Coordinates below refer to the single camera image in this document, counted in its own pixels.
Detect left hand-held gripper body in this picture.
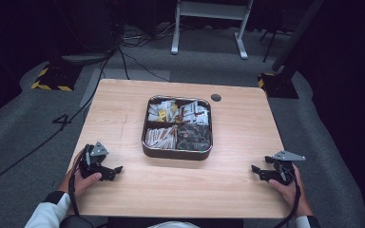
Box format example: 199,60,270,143
79,141,110,179

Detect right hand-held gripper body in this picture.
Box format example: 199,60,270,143
264,150,307,186

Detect dark compartment box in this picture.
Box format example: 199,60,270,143
141,94,214,162

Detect clear plastic lid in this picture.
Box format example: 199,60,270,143
142,94,214,153

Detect person's left hand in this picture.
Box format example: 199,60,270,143
57,169,103,198

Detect person's right hand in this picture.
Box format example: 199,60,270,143
268,162,313,218

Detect pile of brown striped sticks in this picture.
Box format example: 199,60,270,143
144,124,178,150

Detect pile of white yellow packets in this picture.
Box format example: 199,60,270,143
147,100,179,123

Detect pile of dark packets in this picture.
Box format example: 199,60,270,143
176,123,212,151

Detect black yellow striped base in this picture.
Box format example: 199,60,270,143
257,72,299,100
30,63,84,93

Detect grey flat floor plate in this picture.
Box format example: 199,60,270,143
61,51,112,67

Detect thin black tripod leg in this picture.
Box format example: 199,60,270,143
259,28,287,64

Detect black slanted pole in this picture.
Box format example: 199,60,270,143
271,0,326,73

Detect white metal stand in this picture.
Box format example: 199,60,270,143
170,0,255,61

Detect right hand-held gripper cable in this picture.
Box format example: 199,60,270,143
272,170,302,228

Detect hand-held gripper cable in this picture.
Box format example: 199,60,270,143
67,148,87,219
272,170,302,228

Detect left hand-held gripper cable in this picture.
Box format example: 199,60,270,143
67,148,87,219

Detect long black floor cable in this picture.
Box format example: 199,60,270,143
0,47,122,194

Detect thin black floor cable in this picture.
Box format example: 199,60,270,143
118,47,172,84

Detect bundle of floor cables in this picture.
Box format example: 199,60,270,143
120,22,180,48

